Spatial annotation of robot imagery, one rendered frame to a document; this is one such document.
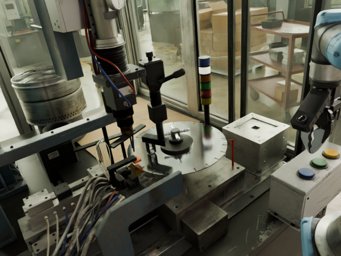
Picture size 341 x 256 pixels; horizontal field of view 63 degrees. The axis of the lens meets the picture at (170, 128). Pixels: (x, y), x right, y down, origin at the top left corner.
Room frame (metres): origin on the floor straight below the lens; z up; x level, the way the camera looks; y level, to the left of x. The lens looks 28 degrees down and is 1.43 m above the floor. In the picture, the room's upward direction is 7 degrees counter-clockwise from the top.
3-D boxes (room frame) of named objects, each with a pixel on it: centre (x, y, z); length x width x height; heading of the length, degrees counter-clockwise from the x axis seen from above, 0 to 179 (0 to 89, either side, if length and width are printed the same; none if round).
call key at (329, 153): (0.70, -0.49, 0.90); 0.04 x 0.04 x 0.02
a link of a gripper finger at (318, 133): (0.62, -0.40, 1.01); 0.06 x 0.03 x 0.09; 123
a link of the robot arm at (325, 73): (0.63, -0.39, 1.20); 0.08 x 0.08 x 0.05
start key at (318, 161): (0.66, -0.43, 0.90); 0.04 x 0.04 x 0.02
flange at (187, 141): (0.79, -0.01, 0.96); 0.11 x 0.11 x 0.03
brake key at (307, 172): (0.62, -0.37, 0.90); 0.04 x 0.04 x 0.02
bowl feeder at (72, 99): (1.33, 0.56, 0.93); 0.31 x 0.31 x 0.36
